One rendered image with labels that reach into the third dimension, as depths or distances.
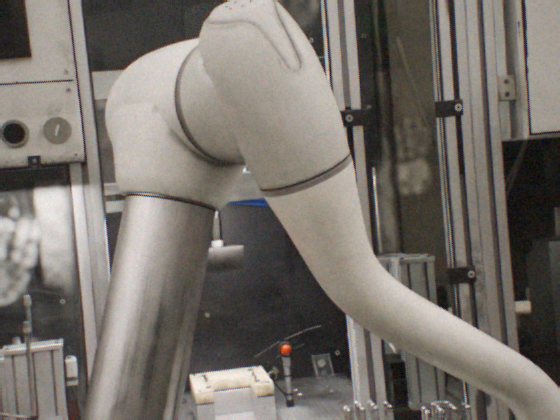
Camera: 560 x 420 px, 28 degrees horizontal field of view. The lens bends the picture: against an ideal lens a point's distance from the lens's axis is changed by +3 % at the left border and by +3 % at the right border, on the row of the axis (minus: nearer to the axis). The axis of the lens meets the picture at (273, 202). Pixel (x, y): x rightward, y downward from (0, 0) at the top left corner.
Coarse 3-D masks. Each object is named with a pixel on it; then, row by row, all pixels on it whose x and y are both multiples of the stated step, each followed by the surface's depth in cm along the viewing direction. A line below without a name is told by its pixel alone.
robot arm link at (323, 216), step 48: (288, 192) 106; (336, 192) 107; (336, 240) 109; (336, 288) 111; (384, 288) 112; (384, 336) 114; (432, 336) 114; (480, 336) 117; (480, 384) 117; (528, 384) 117
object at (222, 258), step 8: (216, 216) 189; (216, 224) 189; (216, 232) 189; (216, 240) 189; (216, 248) 187; (224, 248) 187; (232, 248) 187; (240, 248) 187; (208, 256) 187; (216, 256) 187; (224, 256) 187; (232, 256) 187; (240, 256) 187; (208, 264) 187; (216, 264) 187; (224, 264) 187; (232, 264) 187; (240, 264) 187; (208, 272) 187; (216, 272) 187; (224, 272) 187
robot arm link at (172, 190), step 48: (192, 48) 113; (144, 96) 115; (144, 144) 114; (192, 144) 112; (144, 192) 116; (192, 192) 115; (144, 240) 115; (192, 240) 116; (144, 288) 114; (192, 288) 116; (144, 336) 113; (192, 336) 117; (96, 384) 114; (144, 384) 113
